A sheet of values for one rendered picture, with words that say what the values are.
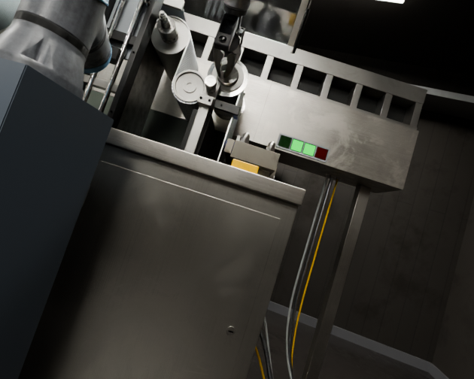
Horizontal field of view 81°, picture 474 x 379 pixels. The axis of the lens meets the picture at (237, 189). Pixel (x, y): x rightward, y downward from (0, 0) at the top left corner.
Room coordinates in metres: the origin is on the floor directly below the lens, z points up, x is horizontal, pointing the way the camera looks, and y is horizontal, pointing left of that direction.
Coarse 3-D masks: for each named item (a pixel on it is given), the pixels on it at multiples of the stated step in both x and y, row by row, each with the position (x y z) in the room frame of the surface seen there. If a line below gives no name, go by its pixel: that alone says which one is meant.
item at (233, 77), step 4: (224, 68) 0.94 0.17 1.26; (236, 68) 0.94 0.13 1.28; (232, 72) 0.94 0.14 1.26; (236, 72) 0.94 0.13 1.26; (228, 76) 0.94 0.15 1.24; (232, 76) 0.94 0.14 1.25; (236, 76) 0.94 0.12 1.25; (220, 80) 0.94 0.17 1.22; (224, 80) 0.94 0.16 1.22; (228, 80) 0.94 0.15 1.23; (232, 80) 0.94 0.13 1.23; (236, 80) 0.95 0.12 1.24; (224, 84) 0.95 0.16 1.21; (228, 84) 0.94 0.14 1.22; (232, 84) 0.95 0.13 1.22
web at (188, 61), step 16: (192, 48) 1.02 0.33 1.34; (144, 64) 1.01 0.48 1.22; (160, 64) 1.15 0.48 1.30; (192, 64) 1.09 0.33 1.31; (144, 80) 1.06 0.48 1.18; (144, 96) 1.11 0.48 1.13; (176, 96) 0.97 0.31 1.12; (128, 112) 1.02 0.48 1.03; (144, 112) 1.16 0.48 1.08; (128, 128) 1.07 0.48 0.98
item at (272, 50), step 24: (192, 24) 1.29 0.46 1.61; (216, 24) 1.29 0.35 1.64; (264, 48) 1.29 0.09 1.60; (288, 48) 1.29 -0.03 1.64; (264, 72) 1.29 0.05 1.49; (288, 72) 1.36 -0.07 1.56; (312, 72) 1.32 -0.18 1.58; (336, 72) 1.29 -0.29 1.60; (360, 72) 1.29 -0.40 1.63; (312, 96) 1.29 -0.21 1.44; (336, 96) 1.36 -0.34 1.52; (360, 96) 1.36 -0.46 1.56; (384, 96) 1.29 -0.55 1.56; (408, 96) 1.29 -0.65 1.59; (408, 120) 1.31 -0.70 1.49
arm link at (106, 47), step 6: (108, 42) 0.62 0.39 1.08; (102, 48) 0.59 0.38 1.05; (108, 48) 0.63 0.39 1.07; (90, 54) 0.58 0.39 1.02; (96, 54) 0.59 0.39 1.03; (102, 54) 0.61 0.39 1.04; (108, 54) 0.65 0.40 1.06; (90, 60) 0.60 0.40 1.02; (96, 60) 0.62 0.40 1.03; (102, 60) 0.64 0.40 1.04; (108, 60) 0.66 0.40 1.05; (84, 66) 0.63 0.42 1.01; (90, 66) 0.63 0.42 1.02; (96, 66) 0.64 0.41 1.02; (102, 66) 0.66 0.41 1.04; (84, 72) 0.67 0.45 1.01; (90, 72) 0.67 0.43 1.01
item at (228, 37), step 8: (224, 16) 0.78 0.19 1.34; (232, 16) 0.78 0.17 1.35; (224, 24) 0.78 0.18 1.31; (232, 24) 0.78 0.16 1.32; (224, 32) 0.77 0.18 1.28; (232, 32) 0.77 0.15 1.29; (216, 40) 0.76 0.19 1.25; (224, 40) 0.76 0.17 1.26; (216, 48) 0.78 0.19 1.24; (224, 48) 0.77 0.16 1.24
